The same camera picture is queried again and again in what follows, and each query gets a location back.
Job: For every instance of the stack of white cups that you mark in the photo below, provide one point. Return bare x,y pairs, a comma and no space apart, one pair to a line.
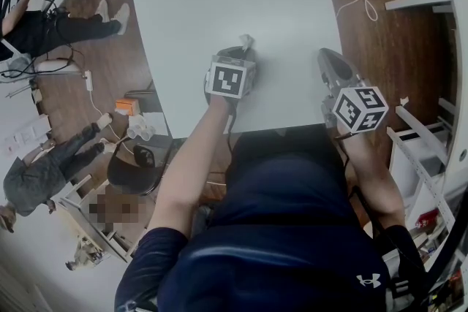
140,128

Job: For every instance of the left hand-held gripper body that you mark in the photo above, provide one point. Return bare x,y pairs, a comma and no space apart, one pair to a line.
227,79

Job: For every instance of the white power strip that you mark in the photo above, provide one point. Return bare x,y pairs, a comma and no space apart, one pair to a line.
88,79

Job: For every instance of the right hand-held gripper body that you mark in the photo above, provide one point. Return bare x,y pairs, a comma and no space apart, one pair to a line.
351,95

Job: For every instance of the person's right forearm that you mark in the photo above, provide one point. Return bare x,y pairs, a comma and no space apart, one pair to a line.
376,179

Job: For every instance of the person's dark blue shirt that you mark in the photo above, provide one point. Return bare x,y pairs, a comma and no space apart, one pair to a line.
270,230

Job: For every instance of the white table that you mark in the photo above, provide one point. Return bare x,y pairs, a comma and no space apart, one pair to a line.
234,11

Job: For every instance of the person's left forearm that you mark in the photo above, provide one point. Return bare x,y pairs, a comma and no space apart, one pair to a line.
190,171

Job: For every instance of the white tissue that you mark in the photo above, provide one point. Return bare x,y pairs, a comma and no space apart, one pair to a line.
247,41

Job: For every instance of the orange box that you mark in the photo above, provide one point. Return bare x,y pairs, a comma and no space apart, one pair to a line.
126,106

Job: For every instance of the black office chair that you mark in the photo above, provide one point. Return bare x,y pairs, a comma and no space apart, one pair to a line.
137,166

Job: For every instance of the white shelf unit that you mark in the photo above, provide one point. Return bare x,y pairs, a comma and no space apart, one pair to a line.
431,142

